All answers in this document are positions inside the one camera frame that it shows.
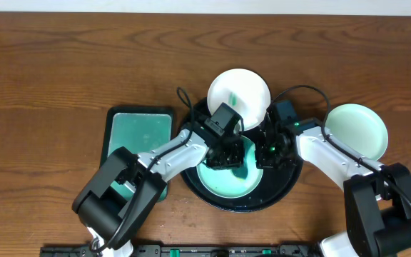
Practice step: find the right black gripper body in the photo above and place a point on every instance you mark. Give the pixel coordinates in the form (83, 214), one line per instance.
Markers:
(267, 157)

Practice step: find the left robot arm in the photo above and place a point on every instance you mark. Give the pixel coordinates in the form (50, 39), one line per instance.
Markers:
(117, 200)

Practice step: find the green sponge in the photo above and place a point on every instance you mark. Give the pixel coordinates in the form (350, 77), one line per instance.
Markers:
(248, 168)

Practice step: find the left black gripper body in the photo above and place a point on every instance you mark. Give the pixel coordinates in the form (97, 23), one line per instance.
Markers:
(227, 157)

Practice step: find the white plate top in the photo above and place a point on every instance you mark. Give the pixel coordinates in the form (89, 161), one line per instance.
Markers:
(242, 90)

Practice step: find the green rectangular water tray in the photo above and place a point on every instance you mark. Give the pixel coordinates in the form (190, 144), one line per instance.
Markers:
(137, 128)

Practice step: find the pale green plate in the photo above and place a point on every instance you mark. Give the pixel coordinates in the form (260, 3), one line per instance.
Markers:
(360, 128)
(224, 184)

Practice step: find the black round tray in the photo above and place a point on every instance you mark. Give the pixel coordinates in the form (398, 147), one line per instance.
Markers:
(274, 185)

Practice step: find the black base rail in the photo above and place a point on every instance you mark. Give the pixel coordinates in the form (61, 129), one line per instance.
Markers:
(186, 251)

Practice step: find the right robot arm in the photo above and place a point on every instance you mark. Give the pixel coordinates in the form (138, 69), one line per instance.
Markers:
(377, 196)

